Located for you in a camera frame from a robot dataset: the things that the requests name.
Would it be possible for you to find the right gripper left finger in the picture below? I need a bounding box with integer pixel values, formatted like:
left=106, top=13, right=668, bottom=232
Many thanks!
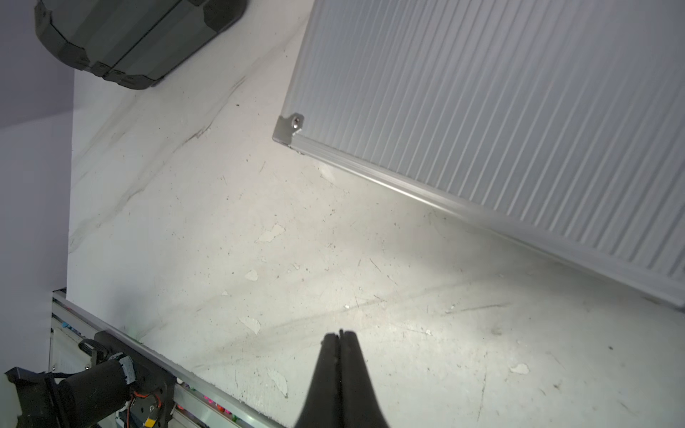
left=295, top=333, right=342, bottom=428

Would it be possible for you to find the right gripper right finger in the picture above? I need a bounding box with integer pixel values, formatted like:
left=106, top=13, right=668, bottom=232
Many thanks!
left=339, top=330, right=388, bottom=427

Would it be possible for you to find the silver aluminium poker case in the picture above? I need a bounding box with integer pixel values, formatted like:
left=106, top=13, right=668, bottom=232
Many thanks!
left=273, top=1, right=684, bottom=306

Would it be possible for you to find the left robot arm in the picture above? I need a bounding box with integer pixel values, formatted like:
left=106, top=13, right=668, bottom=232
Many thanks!
left=5, top=339, right=137, bottom=427

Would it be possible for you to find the dark grey poker case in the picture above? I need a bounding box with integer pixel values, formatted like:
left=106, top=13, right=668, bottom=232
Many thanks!
left=34, top=0, right=249, bottom=90

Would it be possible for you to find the aluminium frame rail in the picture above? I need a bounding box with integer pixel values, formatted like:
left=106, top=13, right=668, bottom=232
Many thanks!
left=52, top=291, right=281, bottom=427

